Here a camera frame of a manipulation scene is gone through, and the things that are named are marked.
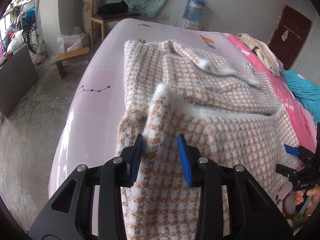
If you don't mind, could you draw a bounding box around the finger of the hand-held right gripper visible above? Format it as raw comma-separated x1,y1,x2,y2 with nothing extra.
284,144,315,163
276,164,301,181

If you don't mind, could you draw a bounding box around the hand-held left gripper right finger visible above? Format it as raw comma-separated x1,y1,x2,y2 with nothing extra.
176,134,293,240

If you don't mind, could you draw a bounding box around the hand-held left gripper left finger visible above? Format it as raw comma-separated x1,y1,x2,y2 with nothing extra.
28,134,145,240

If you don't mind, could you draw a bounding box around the beige houndstooth coat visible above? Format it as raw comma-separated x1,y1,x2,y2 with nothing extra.
117,39,300,240

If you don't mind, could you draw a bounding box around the pile of clothes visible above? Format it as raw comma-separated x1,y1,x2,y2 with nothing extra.
0,17,28,60

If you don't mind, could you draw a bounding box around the person's right hand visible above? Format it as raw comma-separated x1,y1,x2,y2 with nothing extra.
294,184,320,217

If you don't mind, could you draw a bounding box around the pink floral blanket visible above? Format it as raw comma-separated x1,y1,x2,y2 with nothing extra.
224,32,320,228

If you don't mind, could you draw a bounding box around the glossy pink mat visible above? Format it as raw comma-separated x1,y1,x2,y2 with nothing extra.
49,19,300,238

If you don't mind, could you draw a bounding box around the teal garment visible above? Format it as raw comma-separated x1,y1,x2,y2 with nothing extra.
284,70,320,123

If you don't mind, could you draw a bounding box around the cream garment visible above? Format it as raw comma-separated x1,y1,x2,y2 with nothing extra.
236,33,284,77

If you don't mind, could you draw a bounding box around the brown door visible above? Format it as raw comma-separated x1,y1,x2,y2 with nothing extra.
269,4,313,68

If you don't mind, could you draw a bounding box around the small wooden stool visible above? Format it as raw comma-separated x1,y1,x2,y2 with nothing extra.
55,47,90,79

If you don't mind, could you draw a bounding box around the clear plastic bag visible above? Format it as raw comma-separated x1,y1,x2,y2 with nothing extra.
57,33,89,53

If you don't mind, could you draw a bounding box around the white water dispenser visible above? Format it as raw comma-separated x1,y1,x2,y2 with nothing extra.
181,19,202,30

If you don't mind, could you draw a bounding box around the grey cabinet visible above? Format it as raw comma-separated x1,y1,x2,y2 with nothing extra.
0,45,39,118

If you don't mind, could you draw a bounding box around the wooden chair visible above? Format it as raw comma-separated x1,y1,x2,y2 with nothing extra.
89,0,142,49

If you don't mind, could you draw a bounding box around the blue water jug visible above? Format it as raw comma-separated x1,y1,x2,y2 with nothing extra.
184,0,208,22

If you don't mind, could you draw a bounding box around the wheelchair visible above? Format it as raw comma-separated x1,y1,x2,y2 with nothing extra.
24,7,42,54

